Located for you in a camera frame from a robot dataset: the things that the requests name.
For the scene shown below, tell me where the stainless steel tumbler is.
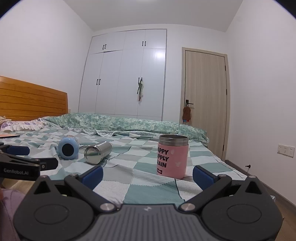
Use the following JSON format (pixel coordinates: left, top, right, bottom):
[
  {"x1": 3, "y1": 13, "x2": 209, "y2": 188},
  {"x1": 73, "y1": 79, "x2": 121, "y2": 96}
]
[{"x1": 84, "y1": 142, "x2": 112, "y2": 165}]

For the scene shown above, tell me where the pink steel cup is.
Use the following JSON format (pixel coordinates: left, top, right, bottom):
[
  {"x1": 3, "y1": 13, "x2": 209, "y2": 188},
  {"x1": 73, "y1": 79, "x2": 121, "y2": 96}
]
[{"x1": 157, "y1": 135, "x2": 189, "y2": 179}]

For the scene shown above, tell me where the blue cartoon cup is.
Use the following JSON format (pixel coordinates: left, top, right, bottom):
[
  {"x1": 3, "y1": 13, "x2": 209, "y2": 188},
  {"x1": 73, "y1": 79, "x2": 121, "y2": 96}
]
[{"x1": 58, "y1": 136, "x2": 79, "y2": 160}]

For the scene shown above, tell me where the floral ruffled pillow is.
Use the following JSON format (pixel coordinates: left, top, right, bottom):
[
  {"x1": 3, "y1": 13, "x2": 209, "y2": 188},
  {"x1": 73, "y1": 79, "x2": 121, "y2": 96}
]
[{"x1": 1, "y1": 120, "x2": 45, "y2": 133}]

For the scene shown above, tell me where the green checkered bed blanket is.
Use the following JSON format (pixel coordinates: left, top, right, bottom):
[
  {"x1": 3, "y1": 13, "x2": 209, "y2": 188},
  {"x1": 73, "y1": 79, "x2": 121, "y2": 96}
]
[{"x1": 3, "y1": 127, "x2": 246, "y2": 206}]

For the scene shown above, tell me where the wooden headboard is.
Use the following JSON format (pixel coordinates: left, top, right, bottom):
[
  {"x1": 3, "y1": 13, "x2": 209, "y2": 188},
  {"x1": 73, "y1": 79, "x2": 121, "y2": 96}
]
[{"x1": 0, "y1": 76, "x2": 68, "y2": 121}]

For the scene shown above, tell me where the green floral duvet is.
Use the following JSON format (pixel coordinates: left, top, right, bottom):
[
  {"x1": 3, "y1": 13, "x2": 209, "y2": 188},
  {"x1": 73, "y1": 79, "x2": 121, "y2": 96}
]
[{"x1": 41, "y1": 113, "x2": 209, "y2": 145}]

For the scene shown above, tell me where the beige wooden door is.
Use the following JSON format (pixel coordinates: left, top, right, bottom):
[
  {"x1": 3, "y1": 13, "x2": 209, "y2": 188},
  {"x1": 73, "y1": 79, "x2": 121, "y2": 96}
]
[{"x1": 181, "y1": 47, "x2": 230, "y2": 160}]

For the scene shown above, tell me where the green hanging toy on wardrobe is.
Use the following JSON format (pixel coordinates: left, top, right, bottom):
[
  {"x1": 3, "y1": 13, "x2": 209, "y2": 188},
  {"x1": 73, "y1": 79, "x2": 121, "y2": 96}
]
[{"x1": 137, "y1": 78, "x2": 144, "y2": 102}]

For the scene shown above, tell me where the white wardrobe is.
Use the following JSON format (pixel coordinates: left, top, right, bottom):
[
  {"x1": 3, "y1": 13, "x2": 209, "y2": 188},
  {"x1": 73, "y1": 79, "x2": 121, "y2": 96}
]
[{"x1": 78, "y1": 29, "x2": 167, "y2": 121}]

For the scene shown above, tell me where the brown plush toy on handle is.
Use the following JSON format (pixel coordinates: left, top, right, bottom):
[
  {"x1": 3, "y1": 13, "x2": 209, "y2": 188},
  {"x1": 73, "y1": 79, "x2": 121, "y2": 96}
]
[{"x1": 182, "y1": 106, "x2": 191, "y2": 123}]

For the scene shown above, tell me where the white wall socket panel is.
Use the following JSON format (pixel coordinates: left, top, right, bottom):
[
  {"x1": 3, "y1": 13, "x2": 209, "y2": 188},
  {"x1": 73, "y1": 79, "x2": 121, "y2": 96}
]
[{"x1": 277, "y1": 144, "x2": 295, "y2": 158}]

